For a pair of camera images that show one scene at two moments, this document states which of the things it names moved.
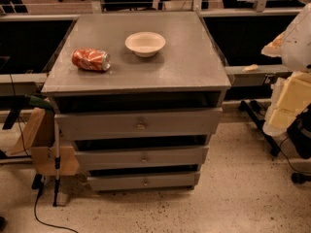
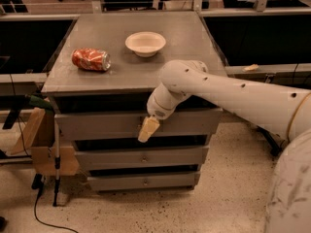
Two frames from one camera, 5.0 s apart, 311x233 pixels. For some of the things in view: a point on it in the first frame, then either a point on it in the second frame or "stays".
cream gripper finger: [293, 92] -> [150, 126]
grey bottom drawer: [144, 182] stays
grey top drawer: [132, 124] stays
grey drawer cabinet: [139, 93] stays
